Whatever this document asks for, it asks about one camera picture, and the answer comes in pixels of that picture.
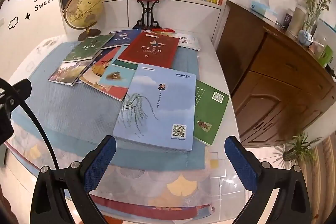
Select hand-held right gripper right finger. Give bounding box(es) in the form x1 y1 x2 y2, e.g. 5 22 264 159
224 135 313 224

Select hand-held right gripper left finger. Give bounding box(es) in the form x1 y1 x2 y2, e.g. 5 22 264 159
31 135 117 224

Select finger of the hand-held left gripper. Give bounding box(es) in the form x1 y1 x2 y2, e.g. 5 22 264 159
0 78 32 119

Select green paperback book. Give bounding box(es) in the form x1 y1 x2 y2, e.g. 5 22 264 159
193 79 230 146

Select dark green beetle book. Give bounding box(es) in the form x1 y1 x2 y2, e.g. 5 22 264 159
63 34 115 63

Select pale blue willow book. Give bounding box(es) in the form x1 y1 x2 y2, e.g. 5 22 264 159
113 63 197 151

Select light blue paperback book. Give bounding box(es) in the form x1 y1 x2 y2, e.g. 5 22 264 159
98 52 139 88

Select landscape picture book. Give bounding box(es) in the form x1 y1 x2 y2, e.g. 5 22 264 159
48 57 92 86

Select blue quilted mat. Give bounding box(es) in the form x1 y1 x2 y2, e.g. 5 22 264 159
10 38 206 170

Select potted floor plant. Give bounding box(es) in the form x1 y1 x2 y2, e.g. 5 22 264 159
282 132 322 164

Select leaf print tablecloth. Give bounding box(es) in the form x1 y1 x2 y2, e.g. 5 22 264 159
5 35 246 224

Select orange red illustrated book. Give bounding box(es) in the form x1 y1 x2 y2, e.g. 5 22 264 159
79 47 129 102

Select striped floor rug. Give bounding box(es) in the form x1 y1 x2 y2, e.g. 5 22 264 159
302 135 336 224

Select brown wooden cabinet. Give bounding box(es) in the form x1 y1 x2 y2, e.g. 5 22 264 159
217 0 336 147

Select yellow globe on wooden base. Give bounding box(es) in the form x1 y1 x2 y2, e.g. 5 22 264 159
63 0 103 41

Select navy book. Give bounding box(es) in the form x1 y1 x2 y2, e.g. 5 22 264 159
101 29 141 50

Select white book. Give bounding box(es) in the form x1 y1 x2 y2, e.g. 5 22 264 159
177 33 201 51

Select green box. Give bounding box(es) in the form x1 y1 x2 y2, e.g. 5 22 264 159
318 44 334 68

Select blue ceramic ornament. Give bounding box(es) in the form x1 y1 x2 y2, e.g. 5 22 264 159
298 29 313 46

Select small dark box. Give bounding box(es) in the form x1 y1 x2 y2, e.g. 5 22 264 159
282 13 293 29

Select green plant in grey vase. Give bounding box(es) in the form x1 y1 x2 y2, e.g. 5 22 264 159
287 0 332 35

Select light blue tissue box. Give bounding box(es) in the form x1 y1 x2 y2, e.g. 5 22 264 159
250 0 278 22

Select black cloud wall decals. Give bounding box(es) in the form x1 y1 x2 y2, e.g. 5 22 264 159
7 0 55 30

